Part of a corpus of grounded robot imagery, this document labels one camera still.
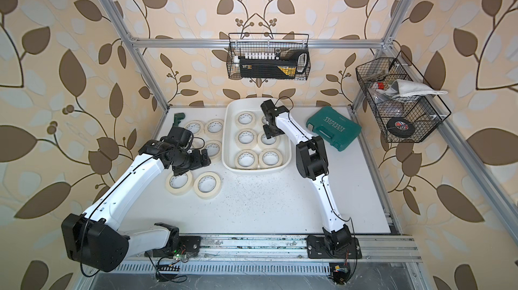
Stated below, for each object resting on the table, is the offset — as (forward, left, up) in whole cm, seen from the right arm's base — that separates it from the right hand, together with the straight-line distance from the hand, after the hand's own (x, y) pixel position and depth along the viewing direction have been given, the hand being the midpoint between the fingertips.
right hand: (275, 132), depth 105 cm
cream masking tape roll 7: (-6, +3, -1) cm, 6 cm away
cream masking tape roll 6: (-2, +16, -2) cm, 16 cm away
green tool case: (+1, -32, +1) cm, 32 cm away
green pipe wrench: (+16, +55, -1) cm, 58 cm away
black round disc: (-20, -44, +26) cm, 55 cm away
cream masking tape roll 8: (-14, +15, -3) cm, 21 cm away
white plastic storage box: (+16, +24, +4) cm, 29 cm away
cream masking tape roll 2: (-26, +45, -3) cm, 52 cm away
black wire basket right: (-14, -47, +30) cm, 58 cm away
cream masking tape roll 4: (+13, +17, -3) cm, 21 cm away
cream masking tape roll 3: (-26, +32, -4) cm, 41 cm away
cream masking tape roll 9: (-13, +3, -3) cm, 14 cm away
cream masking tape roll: (+7, +34, -3) cm, 35 cm away
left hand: (-24, +31, +13) cm, 41 cm away
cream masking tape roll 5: (+9, +6, -1) cm, 10 cm away
